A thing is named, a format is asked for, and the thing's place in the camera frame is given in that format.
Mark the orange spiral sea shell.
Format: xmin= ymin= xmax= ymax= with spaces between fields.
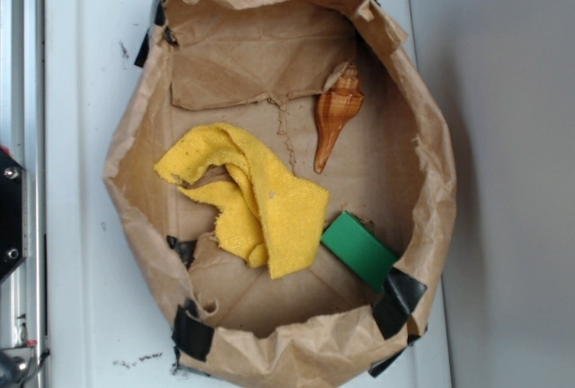
xmin=314 ymin=64 xmax=365 ymax=174

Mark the yellow terry cloth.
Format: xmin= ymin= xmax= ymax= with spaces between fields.
xmin=155 ymin=122 xmax=330 ymax=279

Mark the green rectangular block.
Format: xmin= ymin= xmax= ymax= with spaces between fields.
xmin=321 ymin=211 xmax=398 ymax=293

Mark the brown paper bag tray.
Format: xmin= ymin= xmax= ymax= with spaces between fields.
xmin=103 ymin=0 xmax=456 ymax=387

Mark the black metal bracket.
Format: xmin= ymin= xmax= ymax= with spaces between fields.
xmin=1 ymin=145 xmax=28 ymax=285

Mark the aluminium frame rail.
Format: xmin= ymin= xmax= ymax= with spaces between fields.
xmin=1 ymin=0 xmax=50 ymax=387

